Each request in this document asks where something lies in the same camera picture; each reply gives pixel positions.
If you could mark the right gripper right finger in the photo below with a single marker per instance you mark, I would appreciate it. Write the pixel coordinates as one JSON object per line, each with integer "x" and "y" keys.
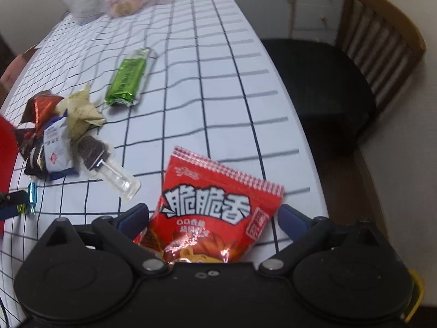
{"x": 305, "y": 233}

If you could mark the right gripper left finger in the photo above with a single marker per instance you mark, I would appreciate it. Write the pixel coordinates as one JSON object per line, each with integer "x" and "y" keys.
{"x": 118, "y": 235}

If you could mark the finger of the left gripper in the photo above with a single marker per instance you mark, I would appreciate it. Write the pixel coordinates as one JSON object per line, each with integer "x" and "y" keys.
{"x": 13, "y": 204}

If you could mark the blue candy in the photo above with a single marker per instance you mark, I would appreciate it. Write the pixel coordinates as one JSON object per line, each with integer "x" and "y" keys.
{"x": 30, "y": 199}

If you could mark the black cookie wrapper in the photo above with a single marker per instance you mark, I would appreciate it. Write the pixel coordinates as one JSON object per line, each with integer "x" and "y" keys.
{"x": 36, "y": 162}

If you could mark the brown chocolate candy packet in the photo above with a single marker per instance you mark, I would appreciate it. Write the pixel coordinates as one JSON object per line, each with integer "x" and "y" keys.
{"x": 28, "y": 142}

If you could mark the white blue snack packet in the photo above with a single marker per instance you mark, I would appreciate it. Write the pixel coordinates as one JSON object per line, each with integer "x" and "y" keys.
{"x": 59, "y": 160}

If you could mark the red crispy noodle packet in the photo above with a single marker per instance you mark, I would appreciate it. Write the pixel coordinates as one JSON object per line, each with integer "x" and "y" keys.
{"x": 208, "y": 212}

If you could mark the dark red foil snack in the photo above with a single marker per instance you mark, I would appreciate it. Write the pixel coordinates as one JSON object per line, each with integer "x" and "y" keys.
{"x": 40, "y": 108}

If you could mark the cream yellow pastry packet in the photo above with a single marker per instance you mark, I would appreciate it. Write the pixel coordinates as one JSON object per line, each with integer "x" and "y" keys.
{"x": 81, "y": 113}

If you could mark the green snack bar packet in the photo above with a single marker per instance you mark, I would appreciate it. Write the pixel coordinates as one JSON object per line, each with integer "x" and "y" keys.
{"x": 124, "y": 88}

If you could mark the red white cardboard box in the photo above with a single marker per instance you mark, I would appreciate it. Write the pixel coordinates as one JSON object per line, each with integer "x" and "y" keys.
{"x": 9, "y": 152}

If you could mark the left wooden chair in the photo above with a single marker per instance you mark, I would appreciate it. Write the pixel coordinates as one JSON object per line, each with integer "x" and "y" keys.
{"x": 12, "y": 72}

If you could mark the wooden chair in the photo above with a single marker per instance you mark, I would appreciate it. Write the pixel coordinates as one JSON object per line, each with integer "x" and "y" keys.
{"x": 12, "y": 72}
{"x": 340, "y": 90}

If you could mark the right wooden chair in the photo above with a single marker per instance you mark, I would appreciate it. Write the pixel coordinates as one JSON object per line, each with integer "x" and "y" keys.
{"x": 340, "y": 90}

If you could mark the checkered white tablecloth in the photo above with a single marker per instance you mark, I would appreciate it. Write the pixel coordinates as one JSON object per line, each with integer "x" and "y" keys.
{"x": 213, "y": 90}

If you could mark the white wooden cabinet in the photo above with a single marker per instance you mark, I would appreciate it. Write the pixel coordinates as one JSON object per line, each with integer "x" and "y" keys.
{"x": 308, "y": 20}

